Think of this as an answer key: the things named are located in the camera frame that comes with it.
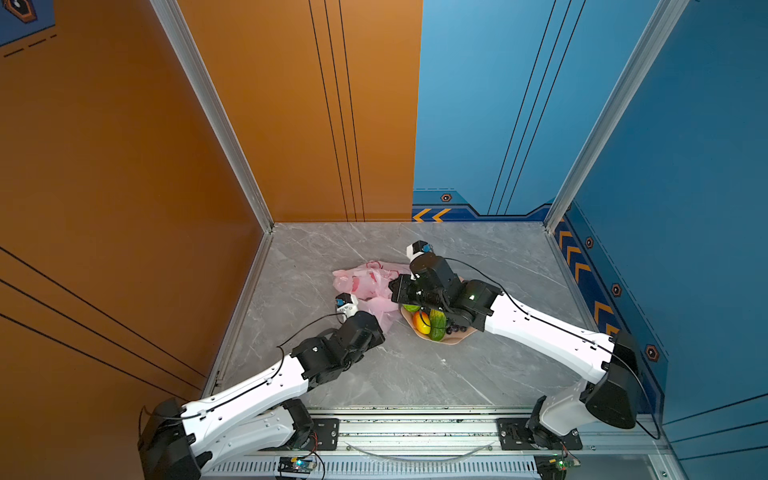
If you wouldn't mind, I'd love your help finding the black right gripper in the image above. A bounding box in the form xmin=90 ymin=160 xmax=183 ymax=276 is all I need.
xmin=385 ymin=274 xmax=448 ymax=314

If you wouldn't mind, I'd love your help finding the green yellow cucumber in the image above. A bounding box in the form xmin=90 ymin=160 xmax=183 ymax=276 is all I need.
xmin=429 ymin=310 xmax=447 ymax=342

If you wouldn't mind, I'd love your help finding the red yellow mango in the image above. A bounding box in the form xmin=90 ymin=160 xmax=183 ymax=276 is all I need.
xmin=412 ymin=310 xmax=432 ymax=337

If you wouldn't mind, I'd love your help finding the pink printed plastic bag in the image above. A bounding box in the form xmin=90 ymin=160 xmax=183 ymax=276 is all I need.
xmin=332 ymin=261 xmax=411 ymax=333

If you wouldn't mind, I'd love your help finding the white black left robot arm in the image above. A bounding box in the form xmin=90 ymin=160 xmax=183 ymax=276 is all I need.
xmin=137 ymin=312 xmax=385 ymax=479

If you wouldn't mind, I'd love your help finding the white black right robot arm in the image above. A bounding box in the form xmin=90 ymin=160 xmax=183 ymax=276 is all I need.
xmin=388 ymin=252 xmax=646 ymax=449

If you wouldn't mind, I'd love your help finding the dark purple grape bunch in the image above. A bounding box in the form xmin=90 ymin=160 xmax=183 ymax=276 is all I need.
xmin=445 ymin=323 xmax=468 ymax=335

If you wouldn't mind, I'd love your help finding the beige wavy fruit plate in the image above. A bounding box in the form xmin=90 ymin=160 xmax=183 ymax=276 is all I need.
xmin=398 ymin=277 xmax=477 ymax=345

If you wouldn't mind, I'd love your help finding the left green circuit board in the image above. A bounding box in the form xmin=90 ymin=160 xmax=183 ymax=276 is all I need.
xmin=277 ymin=456 xmax=319 ymax=478

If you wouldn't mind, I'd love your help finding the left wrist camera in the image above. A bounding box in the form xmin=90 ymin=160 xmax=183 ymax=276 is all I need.
xmin=335 ymin=292 xmax=358 ymax=318

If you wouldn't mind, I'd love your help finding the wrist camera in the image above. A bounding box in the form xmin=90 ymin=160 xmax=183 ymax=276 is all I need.
xmin=335 ymin=292 xmax=358 ymax=318
xmin=406 ymin=240 xmax=434 ymax=261

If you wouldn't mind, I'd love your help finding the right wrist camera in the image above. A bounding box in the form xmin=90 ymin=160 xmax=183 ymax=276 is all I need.
xmin=406 ymin=240 xmax=434 ymax=261

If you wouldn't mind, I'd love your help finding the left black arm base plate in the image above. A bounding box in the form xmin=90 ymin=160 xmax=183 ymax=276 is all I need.
xmin=300 ymin=417 xmax=340 ymax=452

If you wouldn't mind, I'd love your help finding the aluminium front rail frame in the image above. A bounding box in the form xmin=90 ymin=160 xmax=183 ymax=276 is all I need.
xmin=204 ymin=406 xmax=686 ymax=479

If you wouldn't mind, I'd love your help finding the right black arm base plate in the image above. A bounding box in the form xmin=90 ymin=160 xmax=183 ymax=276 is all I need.
xmin=495 ymin=417 xmax=583 ymax=451

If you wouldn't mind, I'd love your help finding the right aluminium corner post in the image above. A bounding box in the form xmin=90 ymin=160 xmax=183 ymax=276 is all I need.
xmin=543 ymin=0 xmax=689 ymax=234

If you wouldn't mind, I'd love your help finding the aluminium corner post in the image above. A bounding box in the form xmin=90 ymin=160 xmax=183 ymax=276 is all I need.
xmin=149 ymin=0 xmax=274 ymax=234
xmin=543 ymin=0 xmax=689 ymax=234

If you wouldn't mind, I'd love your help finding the left aluminium corner post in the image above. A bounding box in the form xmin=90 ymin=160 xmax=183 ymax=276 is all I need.
xmin=149 ymin=0 xmax=274 ymax=234

